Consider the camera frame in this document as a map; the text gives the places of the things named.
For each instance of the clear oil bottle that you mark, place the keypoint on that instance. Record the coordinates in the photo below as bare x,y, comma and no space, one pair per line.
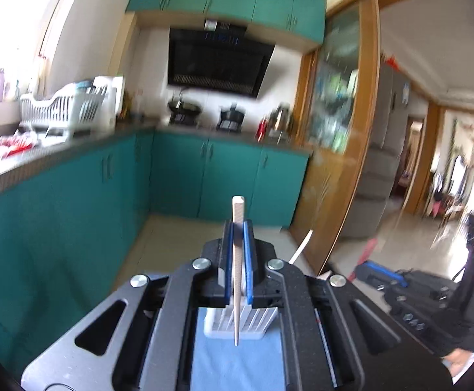
139,104

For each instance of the wooden framed glass door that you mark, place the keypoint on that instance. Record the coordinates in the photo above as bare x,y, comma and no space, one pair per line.
343,150

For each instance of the steel kettle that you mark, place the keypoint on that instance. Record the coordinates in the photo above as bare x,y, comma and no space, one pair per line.
281,120

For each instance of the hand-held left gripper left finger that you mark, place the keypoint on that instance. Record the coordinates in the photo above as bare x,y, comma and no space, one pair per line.
229,264

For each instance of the black cooking pot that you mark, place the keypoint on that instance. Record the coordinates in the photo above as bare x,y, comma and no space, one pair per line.
232,117

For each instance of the white plastic utensil holder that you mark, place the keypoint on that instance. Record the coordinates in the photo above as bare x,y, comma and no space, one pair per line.
257,319

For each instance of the blue plaid cloth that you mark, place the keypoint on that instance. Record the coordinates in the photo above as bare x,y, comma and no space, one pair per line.
237,364

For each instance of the teal lower kitchen cabinets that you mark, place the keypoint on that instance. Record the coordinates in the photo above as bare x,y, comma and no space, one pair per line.
90,211

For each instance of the red bottle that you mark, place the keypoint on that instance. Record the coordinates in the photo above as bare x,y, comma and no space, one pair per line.
262,128

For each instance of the white dish rack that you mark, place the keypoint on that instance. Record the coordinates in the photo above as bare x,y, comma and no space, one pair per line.
64,110

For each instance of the red and white plastic bag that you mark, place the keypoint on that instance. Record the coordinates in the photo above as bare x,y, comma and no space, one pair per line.
13,146

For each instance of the white countertop appliance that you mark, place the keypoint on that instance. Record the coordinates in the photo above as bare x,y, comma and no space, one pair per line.
112,102

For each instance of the black wok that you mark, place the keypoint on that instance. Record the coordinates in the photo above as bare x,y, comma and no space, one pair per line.
185,110

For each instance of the person's right forearm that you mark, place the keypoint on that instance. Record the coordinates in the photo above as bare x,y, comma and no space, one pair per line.
461,360

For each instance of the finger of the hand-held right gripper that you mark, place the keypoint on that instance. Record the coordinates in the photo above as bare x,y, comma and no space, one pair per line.
379,273
400,299

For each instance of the pink cloth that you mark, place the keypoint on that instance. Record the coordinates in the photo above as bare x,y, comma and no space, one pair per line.
437,208

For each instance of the grey refrigerator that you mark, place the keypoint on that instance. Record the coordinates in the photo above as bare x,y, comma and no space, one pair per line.
390,106

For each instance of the black range hood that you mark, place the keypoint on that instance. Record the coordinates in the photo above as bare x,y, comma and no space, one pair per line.
220,59

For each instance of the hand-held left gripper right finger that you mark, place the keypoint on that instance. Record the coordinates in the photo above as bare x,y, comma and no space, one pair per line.
248,264

